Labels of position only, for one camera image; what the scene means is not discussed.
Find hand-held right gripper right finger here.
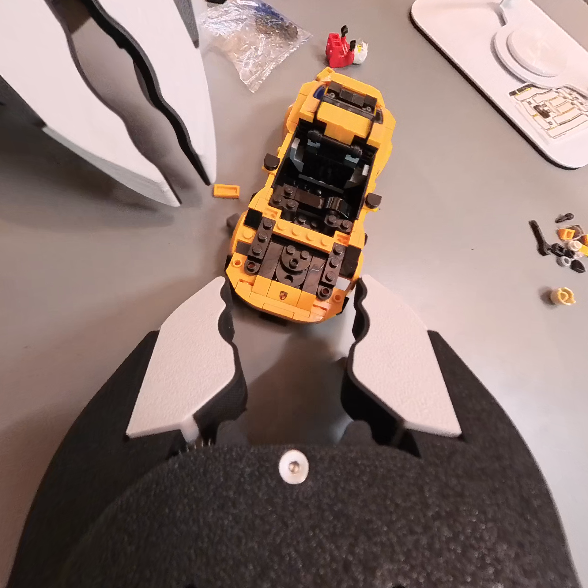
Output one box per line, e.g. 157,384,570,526
341,274,463,437

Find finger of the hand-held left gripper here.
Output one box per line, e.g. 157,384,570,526
0,0,183,207
89,0,218,187

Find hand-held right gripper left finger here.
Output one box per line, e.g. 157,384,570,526
124,276,249,442

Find yellow lego car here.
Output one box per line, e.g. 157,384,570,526
224,68,397,327

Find red lego minifigure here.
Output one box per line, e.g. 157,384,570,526
325,25,371,68

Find black lego wrench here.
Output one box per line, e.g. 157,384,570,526
528,220,553,256

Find cluster of small lego pieces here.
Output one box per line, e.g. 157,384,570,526
553,212,588,275

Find lego sticker sheet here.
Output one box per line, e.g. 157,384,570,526
507,83,588,141

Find clear plastic parts bag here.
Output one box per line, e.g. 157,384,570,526
198,0,313,93

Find white book stand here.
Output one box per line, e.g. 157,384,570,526
410,0,588,171

